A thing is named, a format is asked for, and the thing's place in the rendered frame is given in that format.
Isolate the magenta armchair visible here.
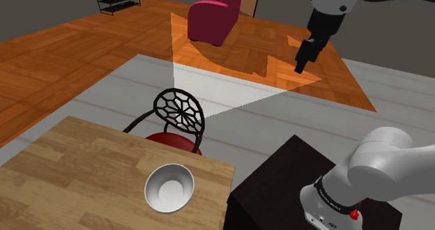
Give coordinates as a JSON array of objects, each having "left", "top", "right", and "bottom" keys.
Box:
[{"left": 187, "top": 0, "right": 245, "bottom": 47}]

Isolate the black shelf rack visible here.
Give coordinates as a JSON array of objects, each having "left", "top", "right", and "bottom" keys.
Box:
[{"left": 94, "top": 0, "right": 142, "bottom": 17}]

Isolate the white bowl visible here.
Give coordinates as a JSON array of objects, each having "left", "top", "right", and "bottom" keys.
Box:
[{"left": 144, "top": 163, "right": 196, "bottom": 214}]

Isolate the dark framed door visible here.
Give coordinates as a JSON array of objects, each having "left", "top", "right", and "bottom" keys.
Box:
[{"left": 238, "top": 0, "right": 263, "bottom": 19}]

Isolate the wooden table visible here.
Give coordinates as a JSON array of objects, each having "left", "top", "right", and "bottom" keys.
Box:
[{"left": 0, "top": 115, "right": 236, "bottom": 230}]

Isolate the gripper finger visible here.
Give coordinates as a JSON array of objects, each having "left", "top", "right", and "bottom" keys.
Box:
[
  {"left": 293, "top": 38, "right": 317, "bottom": 75},
  {"left": 308, "top": 38, "right": 330, "bottom": 64}
]

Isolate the dark robot stand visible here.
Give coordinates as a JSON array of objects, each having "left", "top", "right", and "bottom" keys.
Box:
[{"left": 223, "top": 134, "right": 403, "bottom": 230}]

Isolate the black web-back chair red seat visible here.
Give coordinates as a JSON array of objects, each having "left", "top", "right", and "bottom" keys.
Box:
[{"left": 122, "top": 87, "right": 206, "bottom": 156}]

